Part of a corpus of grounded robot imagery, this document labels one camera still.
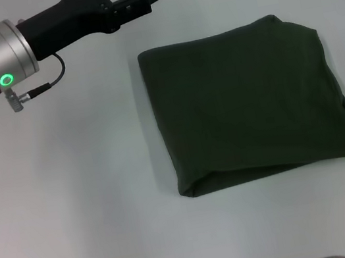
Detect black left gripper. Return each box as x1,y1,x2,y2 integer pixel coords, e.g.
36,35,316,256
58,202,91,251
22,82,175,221
11,0,171,65

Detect dark green printed t-shirt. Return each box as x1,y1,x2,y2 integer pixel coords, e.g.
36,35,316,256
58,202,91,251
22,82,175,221
133,1,345,203

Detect left gripper cable with plug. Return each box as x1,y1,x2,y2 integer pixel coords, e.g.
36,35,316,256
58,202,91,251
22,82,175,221
0,51,72,115

